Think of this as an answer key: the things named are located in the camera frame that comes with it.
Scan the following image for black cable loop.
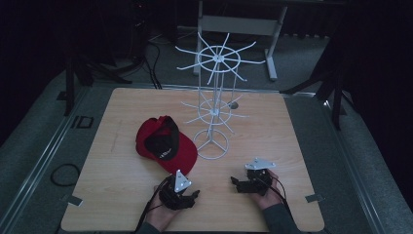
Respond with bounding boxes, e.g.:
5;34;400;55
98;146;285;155
50;163;82;188

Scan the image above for red baseball cap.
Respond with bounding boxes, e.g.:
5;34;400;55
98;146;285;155
134;115;199;176

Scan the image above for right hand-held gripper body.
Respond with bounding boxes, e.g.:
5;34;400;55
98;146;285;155
244;157;278;196

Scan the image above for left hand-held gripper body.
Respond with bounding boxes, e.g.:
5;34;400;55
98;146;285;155
158;169;197;211

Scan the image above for white wire display rack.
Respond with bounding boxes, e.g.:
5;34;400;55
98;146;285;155
174;31;267;161

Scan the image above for black rectangular floor frame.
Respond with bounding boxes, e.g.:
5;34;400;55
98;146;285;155
70;115;95;130

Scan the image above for right hand-held gripper black cable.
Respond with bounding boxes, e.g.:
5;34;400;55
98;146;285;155
259;176;294;216

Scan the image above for grey metal desk frame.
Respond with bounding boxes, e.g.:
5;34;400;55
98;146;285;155
194;0;289;82

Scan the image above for black floor cables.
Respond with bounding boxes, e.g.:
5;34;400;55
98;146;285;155
141;38;164;91

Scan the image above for left hand-held gripper black cable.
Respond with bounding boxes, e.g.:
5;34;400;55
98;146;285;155
133;175;173;234

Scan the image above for hand-held gripper black cable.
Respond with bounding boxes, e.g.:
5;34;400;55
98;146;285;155
133;175;173;234
259;176;294;216

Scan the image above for black tripod stand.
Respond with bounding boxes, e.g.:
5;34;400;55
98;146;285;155
281;48;350;132
62;55;133;117

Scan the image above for grey metal table bracket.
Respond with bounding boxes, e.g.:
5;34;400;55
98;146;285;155
65;194;84;208
304;193;326;204

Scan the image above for person's right hand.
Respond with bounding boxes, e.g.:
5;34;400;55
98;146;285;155
251;170;283;211

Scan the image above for person's left hand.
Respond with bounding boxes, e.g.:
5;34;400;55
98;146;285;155
145;187;183;233

